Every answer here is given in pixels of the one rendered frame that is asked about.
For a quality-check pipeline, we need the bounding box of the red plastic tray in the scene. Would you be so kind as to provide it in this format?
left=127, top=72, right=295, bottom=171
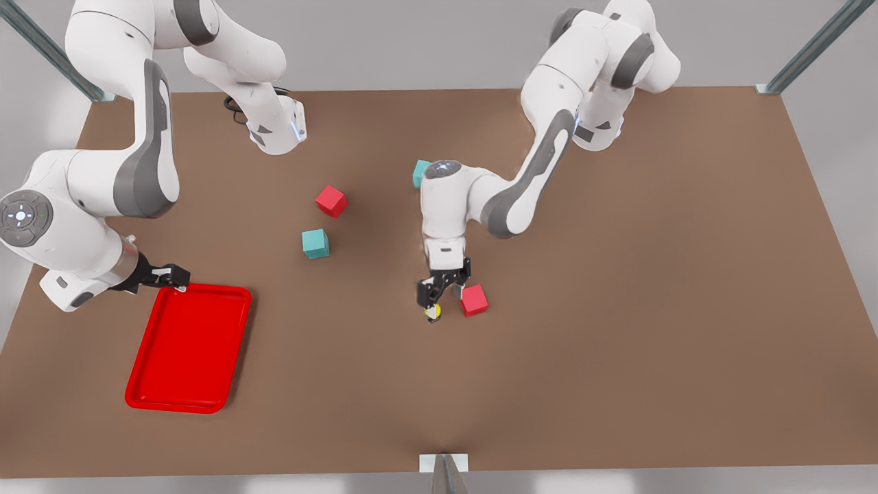
left=124, top=283, right=252, bottom=414

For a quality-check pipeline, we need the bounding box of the silver frame post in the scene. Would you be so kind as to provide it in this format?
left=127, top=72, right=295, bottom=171
left=0, top=0, right=117, bottom=104
left=755, top=0, right=878, bottom=96
left=419, top=453, right=470, bottom=494

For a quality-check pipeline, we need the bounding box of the black cable loop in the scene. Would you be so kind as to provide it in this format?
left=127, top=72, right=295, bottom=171
left=224, top=86, right=292, bottom=126

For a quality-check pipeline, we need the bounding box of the red cube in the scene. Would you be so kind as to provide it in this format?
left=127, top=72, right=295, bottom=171
left=314, top=185, right=348, bottom=220
left=460, top=284, right=490, bottom=318

